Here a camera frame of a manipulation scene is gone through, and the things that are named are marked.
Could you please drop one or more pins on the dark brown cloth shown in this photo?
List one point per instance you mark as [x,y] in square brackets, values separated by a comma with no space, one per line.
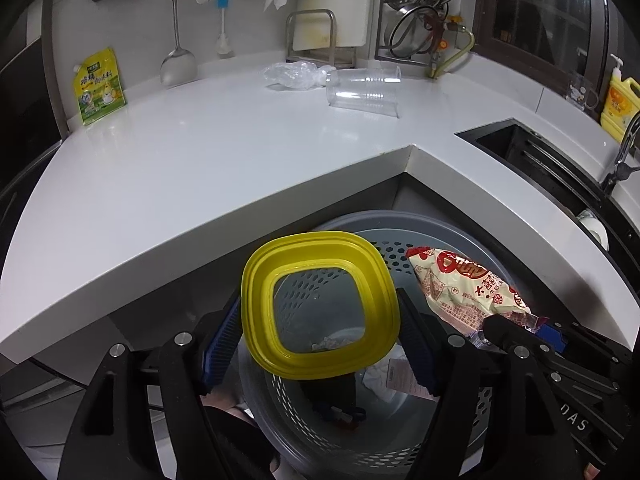
[325,392]

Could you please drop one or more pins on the white cutting board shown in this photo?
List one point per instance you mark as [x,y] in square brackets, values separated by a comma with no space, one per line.
[335,0]

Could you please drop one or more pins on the clear plastic bag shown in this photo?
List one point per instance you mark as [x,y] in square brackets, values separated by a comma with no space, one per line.
[295,75]

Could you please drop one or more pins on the metal spatula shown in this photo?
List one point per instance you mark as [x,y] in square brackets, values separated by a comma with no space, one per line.
[177,67]

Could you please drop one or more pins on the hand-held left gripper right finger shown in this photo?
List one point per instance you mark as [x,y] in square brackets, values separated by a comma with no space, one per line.
[417,356]

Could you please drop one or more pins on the red white snack packet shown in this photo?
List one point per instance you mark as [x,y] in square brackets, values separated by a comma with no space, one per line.
[465,290]

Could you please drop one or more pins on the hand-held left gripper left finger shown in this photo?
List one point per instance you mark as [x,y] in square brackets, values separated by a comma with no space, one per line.
[220,346]

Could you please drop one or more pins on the yellow detergent bottle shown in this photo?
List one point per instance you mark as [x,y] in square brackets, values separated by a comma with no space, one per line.
[620,105]

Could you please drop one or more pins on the clear plastic cup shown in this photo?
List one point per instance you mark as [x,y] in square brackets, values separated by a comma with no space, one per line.
[362,92]

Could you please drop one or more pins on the yellow container lid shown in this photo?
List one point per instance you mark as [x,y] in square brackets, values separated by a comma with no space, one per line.
[260,280]

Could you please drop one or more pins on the black faucet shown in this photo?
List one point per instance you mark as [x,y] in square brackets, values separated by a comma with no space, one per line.
[620,160]

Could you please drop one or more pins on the glass pot lid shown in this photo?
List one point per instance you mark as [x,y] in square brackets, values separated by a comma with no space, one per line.
[431,22]

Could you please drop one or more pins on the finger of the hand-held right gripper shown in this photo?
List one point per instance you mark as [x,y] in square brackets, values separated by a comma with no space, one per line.
[507,331]
[554,336]

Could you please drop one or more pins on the metal cutting board rack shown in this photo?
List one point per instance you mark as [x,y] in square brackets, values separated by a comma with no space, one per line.
[345,57]

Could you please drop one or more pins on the printed glass cup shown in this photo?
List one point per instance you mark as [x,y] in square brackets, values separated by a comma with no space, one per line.
[580,91]

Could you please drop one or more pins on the black kitchen sink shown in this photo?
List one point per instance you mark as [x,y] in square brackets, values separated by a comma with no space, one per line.
[505,142]

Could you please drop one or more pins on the large white tissue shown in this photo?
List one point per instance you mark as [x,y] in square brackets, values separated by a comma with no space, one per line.
[375,381]

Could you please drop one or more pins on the grey perforated waste basket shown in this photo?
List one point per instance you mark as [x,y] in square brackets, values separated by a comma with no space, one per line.
[380,220]

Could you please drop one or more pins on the pink snack wrapper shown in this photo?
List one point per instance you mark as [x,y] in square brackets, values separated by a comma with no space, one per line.
[400,377]

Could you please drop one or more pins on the dark window frame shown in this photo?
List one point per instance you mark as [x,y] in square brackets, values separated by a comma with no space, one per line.
[540,10]

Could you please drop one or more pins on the green yellow seasoning pouch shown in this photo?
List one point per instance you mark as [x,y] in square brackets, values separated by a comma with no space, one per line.
[100,90]

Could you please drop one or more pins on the white dish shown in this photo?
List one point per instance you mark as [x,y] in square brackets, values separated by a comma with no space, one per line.
[594,227]

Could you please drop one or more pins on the gas valve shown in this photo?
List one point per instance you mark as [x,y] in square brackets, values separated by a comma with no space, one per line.
[447,30]

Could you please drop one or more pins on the small crumpled tissue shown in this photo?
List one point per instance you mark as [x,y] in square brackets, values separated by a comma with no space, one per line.
[327,344]

